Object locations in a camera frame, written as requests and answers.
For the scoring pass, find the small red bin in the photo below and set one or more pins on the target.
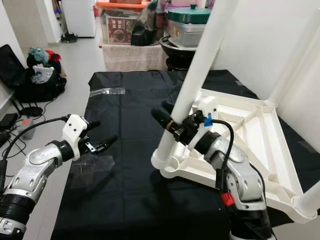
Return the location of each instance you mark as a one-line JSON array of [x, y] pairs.
[[95, 10]]

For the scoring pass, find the black plastic bag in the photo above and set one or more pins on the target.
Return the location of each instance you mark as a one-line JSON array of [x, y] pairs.
[[145, 27]]

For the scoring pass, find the steel cooking pot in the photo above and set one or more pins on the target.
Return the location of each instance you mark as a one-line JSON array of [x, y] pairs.
[[128, 1]]

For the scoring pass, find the grey box device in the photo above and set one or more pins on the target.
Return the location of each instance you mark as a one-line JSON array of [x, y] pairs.
[[27, 129]]

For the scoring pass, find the black tablecloth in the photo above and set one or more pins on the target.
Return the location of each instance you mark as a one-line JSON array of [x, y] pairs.
[[120, 210]]

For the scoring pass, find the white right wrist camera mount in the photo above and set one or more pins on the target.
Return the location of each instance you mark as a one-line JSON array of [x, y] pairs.
[[207, 106]]

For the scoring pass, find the white cabinet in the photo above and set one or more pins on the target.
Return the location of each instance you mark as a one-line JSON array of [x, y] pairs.
[[79, 19]]

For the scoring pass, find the black wok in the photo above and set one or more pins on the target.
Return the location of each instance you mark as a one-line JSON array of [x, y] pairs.
[[175, 55]]

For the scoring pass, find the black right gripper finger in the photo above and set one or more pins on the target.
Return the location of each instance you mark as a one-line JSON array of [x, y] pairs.
[[169, 123], [169, 106]]

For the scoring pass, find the white plastic wrapper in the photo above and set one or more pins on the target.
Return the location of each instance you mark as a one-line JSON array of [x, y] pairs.
[[42, 74]]

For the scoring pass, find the small black floor item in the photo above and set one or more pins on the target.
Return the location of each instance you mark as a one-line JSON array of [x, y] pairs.
[[70, 37]]

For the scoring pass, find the clear tape cross patch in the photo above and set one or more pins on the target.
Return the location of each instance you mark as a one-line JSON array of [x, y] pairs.
[[92, 166]]

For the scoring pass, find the white plastic table leg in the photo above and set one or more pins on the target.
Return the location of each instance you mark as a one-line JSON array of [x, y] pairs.
[[309, 204], [205, 55], [297, 55]]

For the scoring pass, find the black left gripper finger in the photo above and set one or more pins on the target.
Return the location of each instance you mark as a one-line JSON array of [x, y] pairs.
[[107, 143], [94, 125]]

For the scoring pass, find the black power adapter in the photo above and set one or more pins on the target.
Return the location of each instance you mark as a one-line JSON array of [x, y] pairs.
[[11, 121]]

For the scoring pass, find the red cloth item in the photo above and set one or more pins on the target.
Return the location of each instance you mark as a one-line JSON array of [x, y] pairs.
[[53, 55]]

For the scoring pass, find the clear plastic storage container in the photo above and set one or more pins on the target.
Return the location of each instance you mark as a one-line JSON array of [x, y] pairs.
[[187, 35]]

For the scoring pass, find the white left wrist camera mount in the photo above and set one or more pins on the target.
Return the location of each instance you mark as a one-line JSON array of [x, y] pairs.
[[76, 131]]

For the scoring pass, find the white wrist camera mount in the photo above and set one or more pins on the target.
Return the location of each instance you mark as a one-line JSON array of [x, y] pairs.
[[207, 106], [76, 131]]

